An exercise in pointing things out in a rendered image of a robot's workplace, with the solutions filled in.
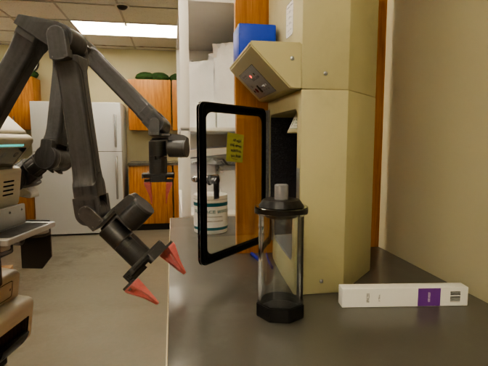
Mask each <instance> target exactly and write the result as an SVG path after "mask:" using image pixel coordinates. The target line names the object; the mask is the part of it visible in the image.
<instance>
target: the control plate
mask: <svg viewBox="0 0 488 366"><path fill-rule="evenodd" d="M252 73H254V74H255V75H254V74H252ZM249 75H250V76H251V77H252V78H251V77H250V76H249ZM239 77H240V79H241V80H242V81H243V82H244V83H245V84H246V85H247V86H248V87H249V88H250V89H251V91H252V92H253V93H254V94H255V95H256V96H257V97H258V98H259V99H261V98H262V97H265V96H267V95H268V94H271V93H273V92H275V91H276V90H275V89H274V88H273V87H272V85H271V84H270V83H269V82H268V81H267V80H266V79H265V78H264V77H263V75H262V74H260V72H258V71H257V69H255V67H254V66H253V65H252V64H251V65H250V66H249V67H248V68H247V69H246V70H245V71H244V72H243V73H242V74H241V75H240V76H239ZM262 84H263V85H264V84H266V86H265V87H262V88H261V90H262V91H263V92H260V91H259V89H258V88H257V87H256V86H257V85H258V87H259V88H260V86H262ZM255 89H258V91H259V93H258V92H256V90H255ZM254 91H255V92H254Z"/></svg>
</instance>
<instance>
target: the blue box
mask: <svg viewBox="0 0 488 366"><path fill-rule="evenodd" d="M251 41H276V25H264V24H249V23H239V24H238V26H237V28H236V29H235V32H234V33H233V62H234V61H235V60H236V59H237V58H238V57H239V55H240V54H241V52H242V51H243V50H244V48H246V47H247V45H248V44H249V43H250V42H251Z"/></svg>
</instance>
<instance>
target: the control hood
mask: <svg viewBox="0 0 488 366"><path fill-rule="evenodd" d="M301 52H302V44H301V43H300V42H283V41H251V42H250V43H249V44H248V45H247V47H246V48H244V50H243V51H242V52H241V54H240V55H239V57H238V58H237V59H236V60H235V61H234V62H233V64H232V65H231V66H230V68H229V69H230V71H231V72H232V73H233V74H234V75H235V76H236V77H237V78H238V79H239V80H240V81H241V83H242V84H243V85H244V86H245V87H246V88H247V89H248V90H249V91H250V92H251V93H252V94H253V95H254V97H255V98H256V99H257V100H258V101H259V102H269V101H271V100H274V99H277V98H279V97H282V96H284V95H286V94H290V93H291V92H294V91H297V90H299V89H300V88H301ZM251 64H252V65H253V66H254V67H255V69H257V71H258V72H260V74H262V75H263V77H264V78H265V79H266V80H267V81H268V82H269V83H270V84H271V85H272V87H273V88H274V89H275V90H276V91H275V92H273V93H271V94H268V95H267V96H265V97H262V98H261V99H259V98H258V97H257V96H256V95H255V94H254V93H253V92H252V91H251V89H250V88H249V87H248V86H247V85H246V84H245V83H244V82H243V81H242V80H241V79H240V77H239V76H240V75H241V74H242V73H243V72H244V71H245V70H246V69H247V68H248V67H249V66H250V65H251Z"/></svg>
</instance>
